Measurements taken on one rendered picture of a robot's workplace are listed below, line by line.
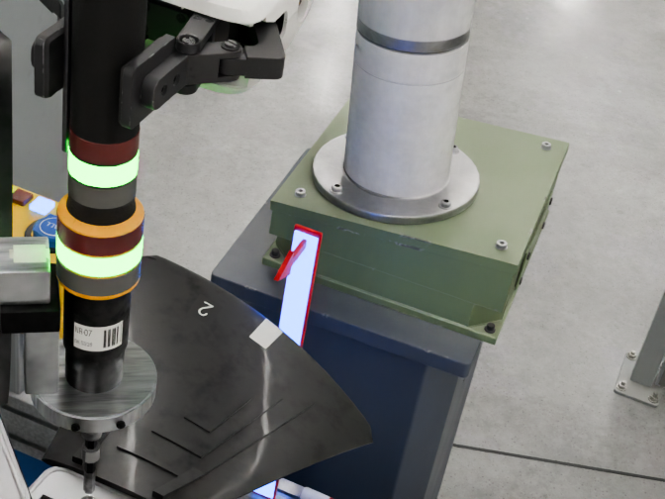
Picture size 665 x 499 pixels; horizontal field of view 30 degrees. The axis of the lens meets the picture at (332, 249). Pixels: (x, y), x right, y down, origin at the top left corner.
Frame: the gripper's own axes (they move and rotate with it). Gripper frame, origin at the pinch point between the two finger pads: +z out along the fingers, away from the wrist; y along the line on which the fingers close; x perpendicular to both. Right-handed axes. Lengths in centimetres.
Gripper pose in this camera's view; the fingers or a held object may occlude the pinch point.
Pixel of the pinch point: (104, 67)
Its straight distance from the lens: 59.3
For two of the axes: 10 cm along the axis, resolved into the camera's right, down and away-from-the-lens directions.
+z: -3.7, 5.1, -7.7
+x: 1.5, -7.9, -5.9
